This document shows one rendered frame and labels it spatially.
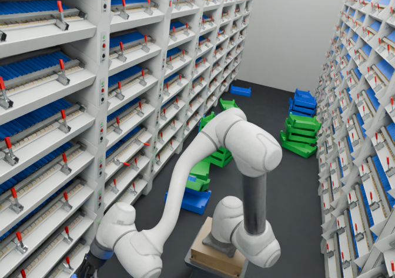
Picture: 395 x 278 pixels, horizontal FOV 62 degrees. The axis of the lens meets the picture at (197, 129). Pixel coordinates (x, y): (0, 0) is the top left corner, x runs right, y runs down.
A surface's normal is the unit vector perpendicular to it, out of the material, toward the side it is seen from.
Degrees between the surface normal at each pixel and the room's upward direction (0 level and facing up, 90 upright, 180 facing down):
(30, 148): 21
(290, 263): 0
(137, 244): 28
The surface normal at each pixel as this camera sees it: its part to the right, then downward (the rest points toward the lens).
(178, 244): 0.15, -0.89
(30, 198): 0.48, -0.73
